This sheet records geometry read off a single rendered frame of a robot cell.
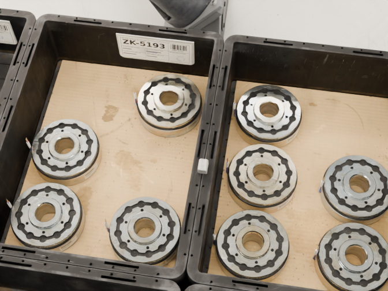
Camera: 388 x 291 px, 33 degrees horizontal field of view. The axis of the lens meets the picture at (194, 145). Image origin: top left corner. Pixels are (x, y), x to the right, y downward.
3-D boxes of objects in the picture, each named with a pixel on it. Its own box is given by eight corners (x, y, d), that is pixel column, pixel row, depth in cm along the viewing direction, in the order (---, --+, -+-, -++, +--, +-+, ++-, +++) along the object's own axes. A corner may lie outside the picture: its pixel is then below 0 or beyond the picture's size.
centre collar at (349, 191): (340, 170, 96) (340, 168, 96) (373, 170, 96) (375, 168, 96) (343, 200, 94) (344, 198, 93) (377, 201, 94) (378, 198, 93)
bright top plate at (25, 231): (26, 177, 97) (25, 175, 97) (90, 191, 96) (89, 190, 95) (0, 239, 93) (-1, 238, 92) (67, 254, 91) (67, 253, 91)
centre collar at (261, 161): (250, 156, 98) (250, 153, 97) (282, 163, 97) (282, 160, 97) (242, 184, 96) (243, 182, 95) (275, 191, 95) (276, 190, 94)
